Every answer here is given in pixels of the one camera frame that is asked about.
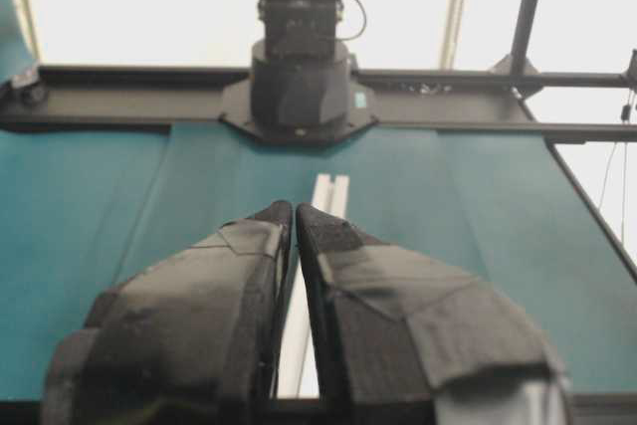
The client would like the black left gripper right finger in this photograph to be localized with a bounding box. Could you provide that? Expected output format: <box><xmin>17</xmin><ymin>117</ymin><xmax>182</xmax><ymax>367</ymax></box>
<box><xmin>319</xmin><ymin>220</ymin><xmax>572</xmax><ymax>424</ymax></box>

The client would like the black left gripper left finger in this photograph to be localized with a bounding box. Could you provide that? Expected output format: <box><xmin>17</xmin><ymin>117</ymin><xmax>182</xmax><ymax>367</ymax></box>
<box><xmin>43</xmin><ymin>201</ymin><xmax>293</xmax><ymax>424</ymax></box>

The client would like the silver aluminium extrusion rail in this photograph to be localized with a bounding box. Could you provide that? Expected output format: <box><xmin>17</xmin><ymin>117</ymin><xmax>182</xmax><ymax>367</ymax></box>
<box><xmin>275</xmin><ymin>173</ymin><xmax>349</xmax><ymax>401</ymax></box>

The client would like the teal table cloth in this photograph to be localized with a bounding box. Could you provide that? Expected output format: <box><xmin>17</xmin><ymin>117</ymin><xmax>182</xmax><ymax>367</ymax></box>
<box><xmin>0</xmin><ymin>0</ymin><xmax>637</xmax><ymax>396</ymax></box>

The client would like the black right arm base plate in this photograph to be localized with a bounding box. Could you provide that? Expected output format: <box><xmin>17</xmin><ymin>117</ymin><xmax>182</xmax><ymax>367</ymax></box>
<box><xmin>219</xmin><ymin>80</ymin><xmax>378</xmax><ymax>147</ymax></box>

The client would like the black metal table frame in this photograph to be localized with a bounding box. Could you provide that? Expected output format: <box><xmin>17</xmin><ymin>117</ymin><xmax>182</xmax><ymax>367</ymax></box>
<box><xmin>1</xmin><ymin>0</ymin><xmax>636</xmax><ymax>424</ymax></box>

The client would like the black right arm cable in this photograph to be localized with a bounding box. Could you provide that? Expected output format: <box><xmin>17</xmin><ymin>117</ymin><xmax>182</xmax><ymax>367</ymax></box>
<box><xmin>333</xmin><ymin>0</ymin><xmax>367</xmax><ymax>43</ymax></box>

